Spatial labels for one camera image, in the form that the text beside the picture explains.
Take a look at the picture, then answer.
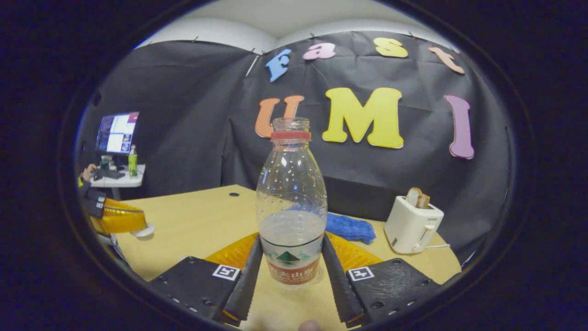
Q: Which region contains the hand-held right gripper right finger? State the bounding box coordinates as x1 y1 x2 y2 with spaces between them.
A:
322 232 442 329

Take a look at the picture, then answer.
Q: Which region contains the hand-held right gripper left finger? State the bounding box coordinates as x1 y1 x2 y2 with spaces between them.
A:
148 232 264 328

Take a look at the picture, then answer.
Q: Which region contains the clear plastic water bottle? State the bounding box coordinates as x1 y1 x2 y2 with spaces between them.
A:
255 117 328 290

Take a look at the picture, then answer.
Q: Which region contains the small white side table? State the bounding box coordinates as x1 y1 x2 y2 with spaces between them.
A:
90 164 146 188

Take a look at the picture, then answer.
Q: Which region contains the blue towel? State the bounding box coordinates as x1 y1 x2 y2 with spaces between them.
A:
325 212 376 245

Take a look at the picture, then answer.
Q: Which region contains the computer monitor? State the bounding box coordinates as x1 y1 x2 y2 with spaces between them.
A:
95 112 140 155

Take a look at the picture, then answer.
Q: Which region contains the white toaster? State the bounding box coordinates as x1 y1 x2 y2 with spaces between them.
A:
384 196 445 254

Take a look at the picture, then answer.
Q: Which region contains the black backdrop cloth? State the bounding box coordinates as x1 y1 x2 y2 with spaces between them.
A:
80 31 515 265

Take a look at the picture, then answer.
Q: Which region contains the toast slice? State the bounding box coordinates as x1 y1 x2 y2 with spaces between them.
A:
405 187 431 209

